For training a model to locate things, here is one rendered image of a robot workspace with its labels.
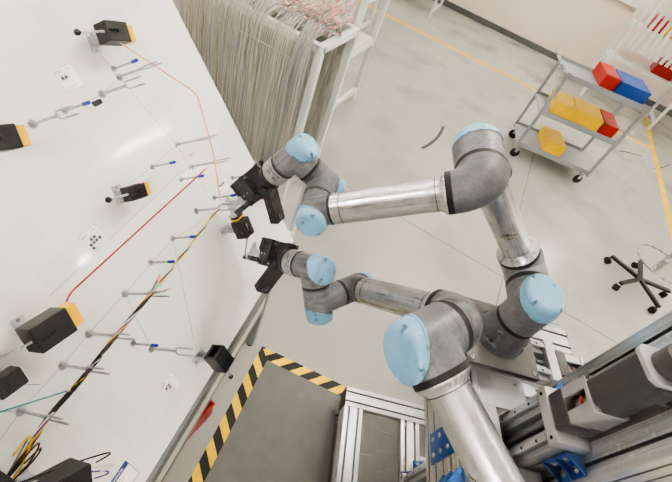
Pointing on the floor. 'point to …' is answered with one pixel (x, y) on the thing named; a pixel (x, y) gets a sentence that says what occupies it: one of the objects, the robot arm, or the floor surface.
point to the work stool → (643, 278)
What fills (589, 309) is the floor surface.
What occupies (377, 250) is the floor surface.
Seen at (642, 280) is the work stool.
